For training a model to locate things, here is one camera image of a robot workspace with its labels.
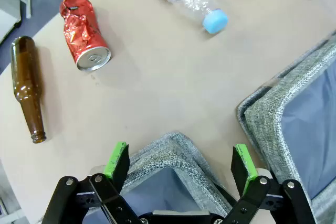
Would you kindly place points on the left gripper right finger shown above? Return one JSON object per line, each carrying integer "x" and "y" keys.
{"x": 258, "y": 197}

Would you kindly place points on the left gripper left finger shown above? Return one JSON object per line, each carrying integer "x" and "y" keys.
{"x": 107, "y": 197}

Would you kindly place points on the brown glass bottle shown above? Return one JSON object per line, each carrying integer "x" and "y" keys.
{"x": 26, "y": 77}

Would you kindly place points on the crushed red soda can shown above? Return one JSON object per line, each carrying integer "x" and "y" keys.
{"x": 84, "y": 35}

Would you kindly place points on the grey fabric basket bottle label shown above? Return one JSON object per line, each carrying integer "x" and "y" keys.
{"x": 170, "y": 155}

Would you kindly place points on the grey fabric basket plastic label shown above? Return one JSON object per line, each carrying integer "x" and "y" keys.
{"x": 265, "y": 119}

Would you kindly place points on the white cabinet on casters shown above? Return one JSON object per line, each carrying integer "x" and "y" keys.
{"x": 8, "y": 19}

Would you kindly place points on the white desk with metal legs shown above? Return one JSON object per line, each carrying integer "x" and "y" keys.
{"x": 28, "y": 3}

